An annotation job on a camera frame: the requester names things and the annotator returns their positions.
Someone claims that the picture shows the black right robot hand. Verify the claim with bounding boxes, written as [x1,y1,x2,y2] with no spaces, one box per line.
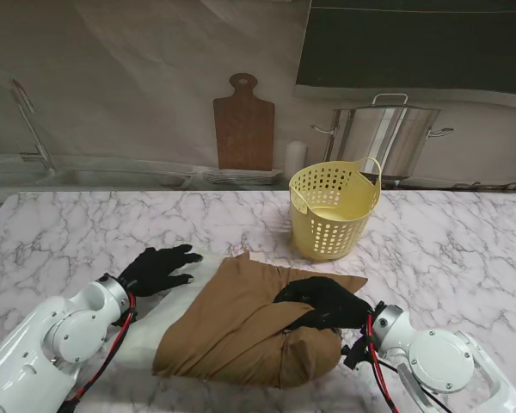
[273,276,373,331]

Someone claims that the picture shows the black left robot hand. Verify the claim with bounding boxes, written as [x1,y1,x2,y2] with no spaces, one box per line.
[119,243,204,298]

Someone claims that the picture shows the white pillow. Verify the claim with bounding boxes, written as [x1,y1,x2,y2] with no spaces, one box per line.
[124,247,259,358]

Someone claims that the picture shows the brown pillowcase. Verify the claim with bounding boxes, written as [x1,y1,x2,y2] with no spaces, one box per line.
[150,253,369,389]

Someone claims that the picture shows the yellow perforated laundry basket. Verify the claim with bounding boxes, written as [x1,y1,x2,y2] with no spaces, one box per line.
[288,157,384,262]

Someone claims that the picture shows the steel kitchen sink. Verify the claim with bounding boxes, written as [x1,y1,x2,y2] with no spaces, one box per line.
[0,165,194,190]

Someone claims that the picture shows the white pillar candle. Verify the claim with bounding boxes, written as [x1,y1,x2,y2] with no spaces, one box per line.
[286,140,307,173]

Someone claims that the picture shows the chrome kitchen faucet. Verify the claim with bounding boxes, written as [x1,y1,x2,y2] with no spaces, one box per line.
[10,77,57,173]

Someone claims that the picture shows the brown wooden cutting board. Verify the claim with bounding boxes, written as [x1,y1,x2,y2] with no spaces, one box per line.
[212,72,276,171]

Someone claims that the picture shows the large steel stock pot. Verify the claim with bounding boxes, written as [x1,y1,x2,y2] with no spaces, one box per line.
[311,93,456,180]

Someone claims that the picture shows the black stove grate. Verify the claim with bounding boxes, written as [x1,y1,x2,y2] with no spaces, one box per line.
[451,180,516,193]

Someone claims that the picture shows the dark range hood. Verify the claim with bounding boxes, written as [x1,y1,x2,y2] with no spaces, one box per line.
[295,0,516,94]

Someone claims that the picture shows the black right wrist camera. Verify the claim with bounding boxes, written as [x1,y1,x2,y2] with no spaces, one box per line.
[341,337,369,371]

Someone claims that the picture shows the red black right arm cable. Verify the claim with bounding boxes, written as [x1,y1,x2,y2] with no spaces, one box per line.
[363,311,448,413]

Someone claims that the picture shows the red black arm cable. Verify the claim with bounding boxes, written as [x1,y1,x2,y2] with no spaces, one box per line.
[363,311,448,413]
[59,292,138,412]

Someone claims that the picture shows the red black left arm cable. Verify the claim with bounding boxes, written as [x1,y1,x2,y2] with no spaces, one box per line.
[59,292,138,412]

